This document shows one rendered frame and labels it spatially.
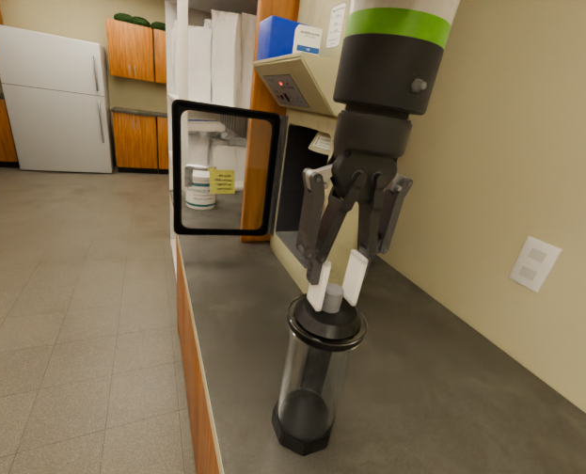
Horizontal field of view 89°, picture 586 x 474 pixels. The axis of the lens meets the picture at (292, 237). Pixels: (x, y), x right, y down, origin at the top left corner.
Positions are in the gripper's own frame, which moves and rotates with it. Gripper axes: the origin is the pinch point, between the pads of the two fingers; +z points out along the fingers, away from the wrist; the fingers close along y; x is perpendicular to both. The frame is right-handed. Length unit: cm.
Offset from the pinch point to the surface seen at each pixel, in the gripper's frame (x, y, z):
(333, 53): -41, -16, -31
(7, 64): -518, 188, -14
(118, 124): -532, 70, 47
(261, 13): -69, -7, -41
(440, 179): -38, -59, -6
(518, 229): -12, -59, 0
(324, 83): -31.7, -10.1, -24.5
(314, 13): -53, -16, -41
